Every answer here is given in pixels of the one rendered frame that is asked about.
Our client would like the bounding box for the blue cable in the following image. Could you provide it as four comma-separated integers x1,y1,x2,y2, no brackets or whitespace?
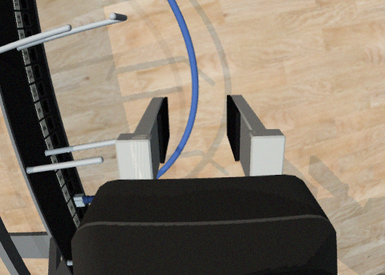
157,0,199,179

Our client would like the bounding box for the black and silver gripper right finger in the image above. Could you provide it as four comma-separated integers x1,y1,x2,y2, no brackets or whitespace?
227,95,286,176

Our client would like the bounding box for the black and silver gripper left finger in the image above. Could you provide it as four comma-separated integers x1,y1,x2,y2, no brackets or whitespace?
115,97,170,180

